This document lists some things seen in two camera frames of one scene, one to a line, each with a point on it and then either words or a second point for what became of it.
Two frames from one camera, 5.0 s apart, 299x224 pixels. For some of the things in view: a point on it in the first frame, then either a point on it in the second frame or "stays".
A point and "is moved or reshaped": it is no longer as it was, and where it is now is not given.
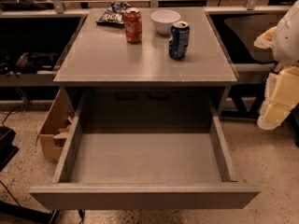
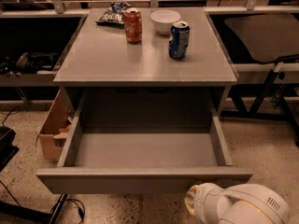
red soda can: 133,21 stays
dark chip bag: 114,16 stays
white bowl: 163,20 stays
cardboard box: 54,131 stays
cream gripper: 287,42 to 204,196
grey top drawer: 145,168 is moved or reshaped
